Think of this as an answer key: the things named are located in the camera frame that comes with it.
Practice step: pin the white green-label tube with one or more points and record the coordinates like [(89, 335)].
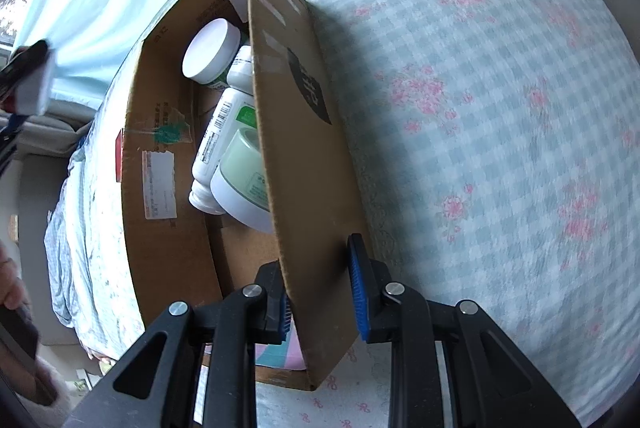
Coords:
[(220, 143)]

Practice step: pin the brown cardboard box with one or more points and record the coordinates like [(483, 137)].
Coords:
[(300, 158)]

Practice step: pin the pale green lid jar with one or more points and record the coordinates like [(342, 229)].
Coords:
[(240, 193)]

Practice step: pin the person's left hand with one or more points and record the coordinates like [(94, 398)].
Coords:
[(10, 283)]

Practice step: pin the red lid jar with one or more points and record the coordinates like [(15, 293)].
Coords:
[(35, 88)]

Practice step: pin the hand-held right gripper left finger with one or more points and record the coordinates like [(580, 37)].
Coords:
[(272, 308)]

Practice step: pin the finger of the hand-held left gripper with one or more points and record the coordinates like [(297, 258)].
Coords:
[(12, 123), (22, 61)]

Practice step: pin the white lid cream jar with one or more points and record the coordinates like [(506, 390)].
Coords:
[(207, 48)]

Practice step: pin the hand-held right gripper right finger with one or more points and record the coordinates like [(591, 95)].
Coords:
[(357, 288)]

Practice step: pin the person's left forearm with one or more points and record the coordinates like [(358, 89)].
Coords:
[(47, 378)]

